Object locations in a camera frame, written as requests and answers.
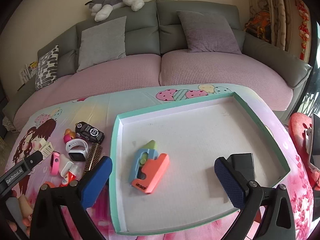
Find black power adapter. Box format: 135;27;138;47
227;153;255;181

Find white hair claw clip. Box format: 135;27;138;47
39;138;54;160

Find red white tube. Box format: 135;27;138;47
60;164;80;187

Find pink kids watch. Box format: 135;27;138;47
50;151;60;176

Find white charger block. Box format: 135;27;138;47
59;154;74;177

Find white smart watch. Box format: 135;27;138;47
66;139;88;162

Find pink puppy toy figure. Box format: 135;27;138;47
63;128;76;144

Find gold patterned lighter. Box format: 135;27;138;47
82;143;103;176

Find black toy car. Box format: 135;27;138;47
75;121;105;144

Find orange blue carrot knife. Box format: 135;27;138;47
129;140;170;194

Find orange blue toy knife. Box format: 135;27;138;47
44;181;56;188

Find smartphone on stand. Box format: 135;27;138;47
310;114;320;169

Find cartoon print table cloth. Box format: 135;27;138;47
5;84;317;239

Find teal white box lid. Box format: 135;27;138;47
109;92;290;236

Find red round stool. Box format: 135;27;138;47
289;113;319;191

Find books beside sofa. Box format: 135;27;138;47
20;61;38;84

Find black white patterned cushion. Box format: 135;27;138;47
35;45;59;90

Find pink sofa seat cover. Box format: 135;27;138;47
12;50;293;131

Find light grey cushion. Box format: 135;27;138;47
77;16;126;72

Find purple grey cushion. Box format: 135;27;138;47
177;10;241;55

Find orange red decoration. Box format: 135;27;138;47
244;10;271;43

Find grey sofa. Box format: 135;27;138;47
2;0;313;123

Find red hanging ornament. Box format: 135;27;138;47
295;0;310;61

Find grey white plush dog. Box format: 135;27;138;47
85;0;144;22

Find beige patterned curtain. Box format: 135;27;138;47
248;0;291;51

